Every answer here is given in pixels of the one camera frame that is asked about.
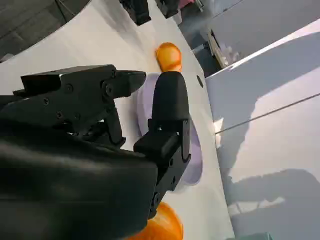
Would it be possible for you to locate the grey workshop desk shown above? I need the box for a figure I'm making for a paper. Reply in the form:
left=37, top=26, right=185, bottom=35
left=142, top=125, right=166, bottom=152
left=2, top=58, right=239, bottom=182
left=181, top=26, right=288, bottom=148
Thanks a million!
left=206, top=28, right=242, bottom=69

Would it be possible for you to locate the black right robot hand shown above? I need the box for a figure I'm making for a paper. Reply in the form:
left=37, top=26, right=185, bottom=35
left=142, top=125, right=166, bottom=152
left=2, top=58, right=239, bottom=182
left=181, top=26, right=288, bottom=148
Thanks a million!
left=0, top=64, right=193, bottom=240

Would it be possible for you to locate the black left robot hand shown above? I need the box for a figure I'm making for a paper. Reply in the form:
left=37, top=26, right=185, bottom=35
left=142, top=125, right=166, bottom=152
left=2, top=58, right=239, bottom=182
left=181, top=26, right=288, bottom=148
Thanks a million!
left=119, top=0, right=181, bottom=26

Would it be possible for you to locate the lilac plate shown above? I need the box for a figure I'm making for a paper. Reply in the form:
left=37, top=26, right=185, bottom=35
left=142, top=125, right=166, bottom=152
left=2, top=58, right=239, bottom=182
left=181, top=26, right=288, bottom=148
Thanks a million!
left=135, top=71, right=204, bottom=187

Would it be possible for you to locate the orange and white bread roll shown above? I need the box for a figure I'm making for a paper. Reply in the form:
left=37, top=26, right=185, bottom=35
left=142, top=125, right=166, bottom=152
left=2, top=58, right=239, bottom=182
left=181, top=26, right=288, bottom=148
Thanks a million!
left=129, top=201, right=185, bottom=240
left=154, top=42, right=184, bottom=74

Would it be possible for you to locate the grey desk partition panel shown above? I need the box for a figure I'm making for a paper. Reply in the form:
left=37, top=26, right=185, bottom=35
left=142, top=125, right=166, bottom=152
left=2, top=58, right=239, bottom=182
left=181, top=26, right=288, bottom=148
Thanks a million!
left=204, top=19, right=320, bottom=133
left=214, top=94, right=320, bottom=240

